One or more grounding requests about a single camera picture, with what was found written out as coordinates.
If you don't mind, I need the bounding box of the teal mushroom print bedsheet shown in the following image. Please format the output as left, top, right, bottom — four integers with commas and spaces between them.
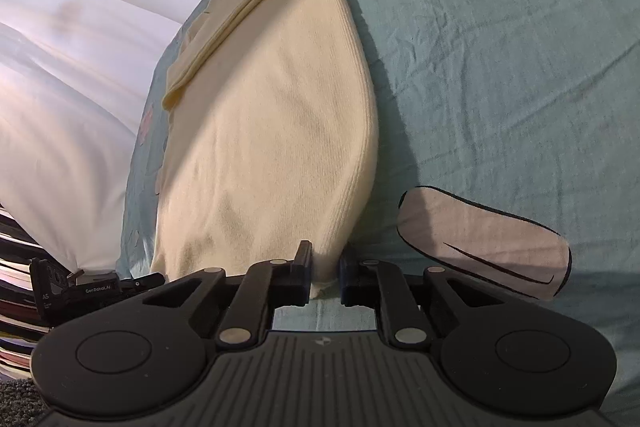
116, 0, 640, 410

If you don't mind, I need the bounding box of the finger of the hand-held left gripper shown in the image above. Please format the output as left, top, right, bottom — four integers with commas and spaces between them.
118, 273, 166, 294

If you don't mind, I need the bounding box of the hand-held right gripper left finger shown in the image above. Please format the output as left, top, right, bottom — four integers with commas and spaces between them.
142, 241, 313, 349

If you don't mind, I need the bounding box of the cream knit sweater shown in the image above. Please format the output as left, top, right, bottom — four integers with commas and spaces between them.
150, 0, 379, 301

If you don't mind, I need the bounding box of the striped cloth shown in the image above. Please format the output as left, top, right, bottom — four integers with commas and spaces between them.
0, 204, 67, 380

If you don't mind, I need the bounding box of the white curtain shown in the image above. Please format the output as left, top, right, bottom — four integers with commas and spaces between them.
0, 0, 307, 273

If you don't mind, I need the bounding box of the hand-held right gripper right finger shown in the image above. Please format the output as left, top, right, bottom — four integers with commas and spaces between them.
340, 246, 496, 350

